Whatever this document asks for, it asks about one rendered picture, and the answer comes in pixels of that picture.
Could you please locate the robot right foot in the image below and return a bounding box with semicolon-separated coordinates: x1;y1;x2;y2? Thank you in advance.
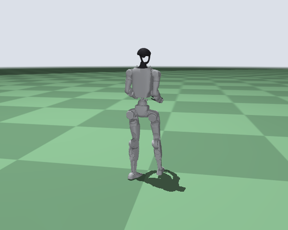
156;167;165;175

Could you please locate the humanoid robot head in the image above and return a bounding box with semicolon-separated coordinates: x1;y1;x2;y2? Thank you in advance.
137;48;151;69

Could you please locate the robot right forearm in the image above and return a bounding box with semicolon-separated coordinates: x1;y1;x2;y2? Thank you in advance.
154;90;163;103

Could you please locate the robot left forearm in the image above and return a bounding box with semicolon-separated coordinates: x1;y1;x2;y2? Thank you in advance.
127;92;138;99

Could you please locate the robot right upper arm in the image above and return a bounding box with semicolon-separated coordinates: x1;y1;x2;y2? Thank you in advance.
151;69;161;97

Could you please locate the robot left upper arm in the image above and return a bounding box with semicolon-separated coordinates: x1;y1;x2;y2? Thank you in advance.
125;69;133;94

